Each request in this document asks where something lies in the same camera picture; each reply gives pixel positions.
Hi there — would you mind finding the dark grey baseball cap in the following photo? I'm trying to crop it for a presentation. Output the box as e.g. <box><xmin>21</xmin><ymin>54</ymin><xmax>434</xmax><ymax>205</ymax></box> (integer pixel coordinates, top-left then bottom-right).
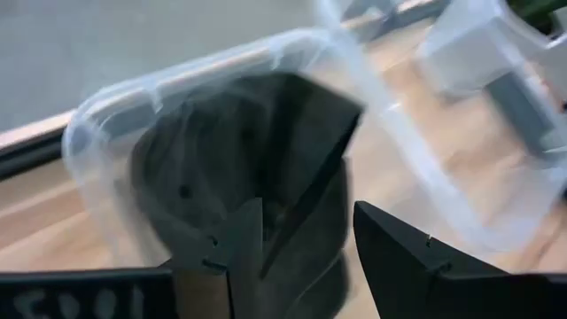
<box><xmin>129</xmin><ymin>72</ymin><xmax>365</xmax><ymax>319</ymax></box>

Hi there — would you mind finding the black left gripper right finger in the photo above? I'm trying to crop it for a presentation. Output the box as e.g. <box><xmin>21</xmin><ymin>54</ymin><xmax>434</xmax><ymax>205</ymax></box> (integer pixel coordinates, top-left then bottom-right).
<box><xmin>353</xmin><ymin>201</ymin><xmax>506</xmax><ymax>319</ymax></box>

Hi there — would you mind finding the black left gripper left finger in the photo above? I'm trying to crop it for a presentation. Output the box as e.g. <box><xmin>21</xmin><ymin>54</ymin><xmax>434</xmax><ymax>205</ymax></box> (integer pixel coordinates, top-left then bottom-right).
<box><xmin>167</xmin><ymin>198</ymin><xmax>265</xmax><ymax>319</ymax></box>

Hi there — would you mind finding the clear plastic bin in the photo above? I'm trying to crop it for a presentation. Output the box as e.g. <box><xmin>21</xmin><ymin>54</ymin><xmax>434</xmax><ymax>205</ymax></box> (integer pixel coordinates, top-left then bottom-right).
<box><xmin>316</xmin><ymin>0</ymin><xmax>567</xmax><ymax>269</ymax></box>
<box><xmin>61</xmin><ymin>26</ymin><xmax>447</xmax><ymax>272</ymax></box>

